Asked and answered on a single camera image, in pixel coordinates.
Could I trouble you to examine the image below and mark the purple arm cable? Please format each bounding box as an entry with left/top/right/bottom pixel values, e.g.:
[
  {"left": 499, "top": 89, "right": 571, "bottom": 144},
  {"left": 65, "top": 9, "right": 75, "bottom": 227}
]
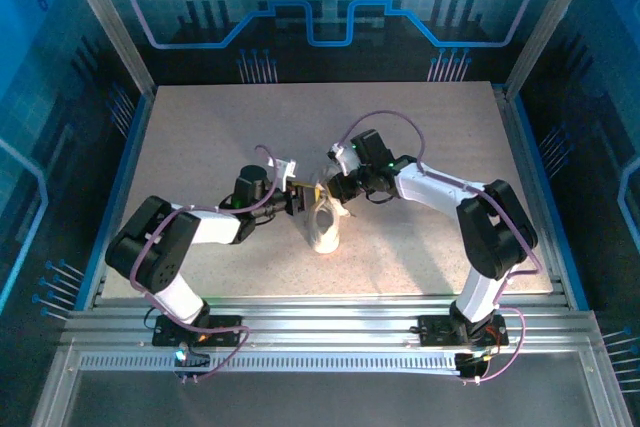
[
  {"left": 128, "top": 144, "right": 279, "bottom": 386},
  {"left": 338, "top": 110, "right": 544, "bottom": 386}
]

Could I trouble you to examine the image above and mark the blue table edge strip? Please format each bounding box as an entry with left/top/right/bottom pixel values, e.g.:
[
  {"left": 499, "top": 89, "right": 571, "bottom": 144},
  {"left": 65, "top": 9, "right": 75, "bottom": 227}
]
[
  {"left": 74, "top": 91, "right": 154, "bottom": 313},
  {"left": 513, "top": 91, "right": 590, "bottom": 312}
]

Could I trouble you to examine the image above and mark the aluminium lower frame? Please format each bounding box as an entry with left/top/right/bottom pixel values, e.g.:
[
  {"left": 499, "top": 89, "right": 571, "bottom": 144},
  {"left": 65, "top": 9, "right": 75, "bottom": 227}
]
[{"left": 29, "top": 334, "right": 636, "bottom": 427}]

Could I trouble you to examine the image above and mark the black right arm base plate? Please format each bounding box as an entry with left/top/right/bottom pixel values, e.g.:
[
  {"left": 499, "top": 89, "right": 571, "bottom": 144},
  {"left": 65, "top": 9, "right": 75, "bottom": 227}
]
[{"left": 417, "top": 314, "right": 510, "bottom": 348}]

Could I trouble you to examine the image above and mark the aluminium frame post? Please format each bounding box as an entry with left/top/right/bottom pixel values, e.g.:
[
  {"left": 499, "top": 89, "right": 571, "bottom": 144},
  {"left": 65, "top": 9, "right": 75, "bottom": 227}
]
[
  {"left": 55, "top": 0, "right": 157, "bottom": 98},
  {"left": 503, "top": 0, "right": 600, "bottom": 101}
]

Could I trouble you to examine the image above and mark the aluminium front rail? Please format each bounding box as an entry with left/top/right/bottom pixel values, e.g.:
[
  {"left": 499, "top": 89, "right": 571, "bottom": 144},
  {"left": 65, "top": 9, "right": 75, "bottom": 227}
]
[{"left": 62, "top": 294, "right": 599, "bottom": 348}]

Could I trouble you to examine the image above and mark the controller board with led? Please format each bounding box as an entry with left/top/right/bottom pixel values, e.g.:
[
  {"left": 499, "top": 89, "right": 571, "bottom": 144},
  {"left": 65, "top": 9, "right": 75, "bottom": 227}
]
[
  {"left": 173, "top": 341, "right": 211, "bottom": 381},
  {"left": 455, "top": 350, "right": 490, "bottom": 381}
]

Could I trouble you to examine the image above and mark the right controller board with LED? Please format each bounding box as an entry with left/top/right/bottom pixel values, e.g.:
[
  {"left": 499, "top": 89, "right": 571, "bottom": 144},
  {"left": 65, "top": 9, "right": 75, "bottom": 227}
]
[{"left": 455, "top": 350, "right": 490, "bottom": 381}]

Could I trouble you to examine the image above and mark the slotted white cable duct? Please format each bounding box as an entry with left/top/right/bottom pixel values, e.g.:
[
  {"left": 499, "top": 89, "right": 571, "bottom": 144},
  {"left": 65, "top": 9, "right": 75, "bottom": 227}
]
[{"left": 78, "top": 352, "right": 464, "bottom": 374}]

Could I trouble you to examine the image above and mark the white canvas shoe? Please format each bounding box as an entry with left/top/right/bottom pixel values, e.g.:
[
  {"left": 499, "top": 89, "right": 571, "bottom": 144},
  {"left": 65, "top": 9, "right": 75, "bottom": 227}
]
[{"left": 303, "top": 169, "right": 352, "bottom": 256}]

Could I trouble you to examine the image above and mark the aluminium side rail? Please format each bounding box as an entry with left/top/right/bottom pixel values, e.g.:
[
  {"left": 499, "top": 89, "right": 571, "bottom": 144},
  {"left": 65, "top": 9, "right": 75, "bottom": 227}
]
[{"left": 492, "top": 84, "right": 576, "bottom": 308}]

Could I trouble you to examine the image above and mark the white shoelace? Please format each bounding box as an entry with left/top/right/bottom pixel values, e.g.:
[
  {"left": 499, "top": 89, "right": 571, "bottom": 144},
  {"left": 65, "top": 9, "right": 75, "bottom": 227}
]
[{"left": 309, "top": 169, "right": 352, "bottom": 221}]

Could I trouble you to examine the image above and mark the left controller board with LED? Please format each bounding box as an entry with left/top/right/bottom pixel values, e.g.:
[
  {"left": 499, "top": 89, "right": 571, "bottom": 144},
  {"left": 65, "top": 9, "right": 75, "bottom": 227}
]
[{"left": 173, "top": 341, "right": 211, "bottom": 381}]

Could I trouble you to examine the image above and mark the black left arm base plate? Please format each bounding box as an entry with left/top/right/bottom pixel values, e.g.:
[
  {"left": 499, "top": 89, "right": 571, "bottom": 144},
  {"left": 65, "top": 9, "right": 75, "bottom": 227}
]
[{"left": 152, "top": 314, "right": 251, "bottom": 348}]

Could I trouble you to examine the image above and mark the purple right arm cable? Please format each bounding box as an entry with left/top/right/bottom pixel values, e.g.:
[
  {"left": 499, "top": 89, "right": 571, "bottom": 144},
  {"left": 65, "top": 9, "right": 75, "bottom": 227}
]
[{"left": 338, "top": 110, "right": 544, "bottom": 386}]

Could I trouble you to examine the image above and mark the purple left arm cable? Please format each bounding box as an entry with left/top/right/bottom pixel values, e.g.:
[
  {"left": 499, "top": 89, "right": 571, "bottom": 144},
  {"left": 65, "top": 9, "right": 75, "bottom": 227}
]
[{"left": 128, "top": 144, "right": 279, "bottom": 386}]

